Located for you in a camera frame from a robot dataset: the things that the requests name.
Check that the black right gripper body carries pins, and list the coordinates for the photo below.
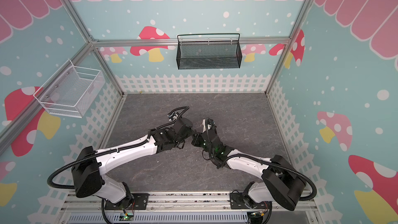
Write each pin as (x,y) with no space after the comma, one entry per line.
(204,135)

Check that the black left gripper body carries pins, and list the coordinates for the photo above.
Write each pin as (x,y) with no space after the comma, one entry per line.
(178,142)

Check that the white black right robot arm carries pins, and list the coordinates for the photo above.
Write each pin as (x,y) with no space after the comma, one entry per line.
(281,182)

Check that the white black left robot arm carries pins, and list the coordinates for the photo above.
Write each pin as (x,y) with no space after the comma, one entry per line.
(90,177)

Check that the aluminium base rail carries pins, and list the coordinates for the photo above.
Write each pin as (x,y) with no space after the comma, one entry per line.
(164,201)

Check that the white ribbed cable duct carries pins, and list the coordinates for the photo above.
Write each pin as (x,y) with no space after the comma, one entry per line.
(178,218)

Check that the black mesh wall basket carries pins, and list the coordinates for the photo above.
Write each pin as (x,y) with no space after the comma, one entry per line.
(209,51)

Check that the white wire wall basket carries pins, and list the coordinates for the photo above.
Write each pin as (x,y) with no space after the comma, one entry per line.
(71,91)

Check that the aluminium frame profile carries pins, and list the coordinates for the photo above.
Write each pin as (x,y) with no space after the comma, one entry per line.
(37,38)

